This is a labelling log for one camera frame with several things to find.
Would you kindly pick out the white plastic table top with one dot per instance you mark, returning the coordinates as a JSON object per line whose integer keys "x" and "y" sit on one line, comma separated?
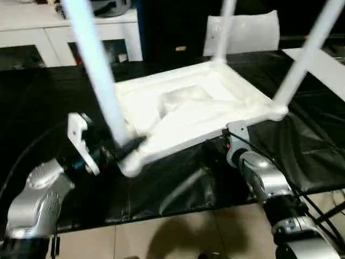
{"x": 202, "y": 121}

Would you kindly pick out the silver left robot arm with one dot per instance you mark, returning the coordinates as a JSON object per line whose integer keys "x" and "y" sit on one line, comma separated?
{"x": 40, "y": 194}

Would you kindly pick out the black table mat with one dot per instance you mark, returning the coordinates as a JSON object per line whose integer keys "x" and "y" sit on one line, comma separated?
{"x": 40, "y": 108}

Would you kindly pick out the small white cup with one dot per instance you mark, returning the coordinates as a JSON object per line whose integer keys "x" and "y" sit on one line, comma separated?
{"x": 123, "y": 58}

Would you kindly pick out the white flat board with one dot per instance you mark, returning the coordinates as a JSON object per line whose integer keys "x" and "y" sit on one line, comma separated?
{"x": 323, "y": 70}

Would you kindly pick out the black stand leg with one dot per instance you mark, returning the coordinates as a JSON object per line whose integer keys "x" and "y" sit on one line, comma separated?
{"x": 331, "y": 213}

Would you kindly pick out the black cabinet with gold label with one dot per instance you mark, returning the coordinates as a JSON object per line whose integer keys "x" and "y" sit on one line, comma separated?
{"x": 172, "y": 27}

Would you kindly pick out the white sideboard cabinet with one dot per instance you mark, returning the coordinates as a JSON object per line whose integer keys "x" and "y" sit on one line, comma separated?
{"x": 27, "y": 29}

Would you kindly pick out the grey round bag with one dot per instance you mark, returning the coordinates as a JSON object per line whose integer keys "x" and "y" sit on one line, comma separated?
{"x": 113, "y": 6}

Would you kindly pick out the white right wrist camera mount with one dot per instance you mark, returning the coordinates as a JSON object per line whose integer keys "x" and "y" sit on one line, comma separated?
{"x": 238, "y": 129}

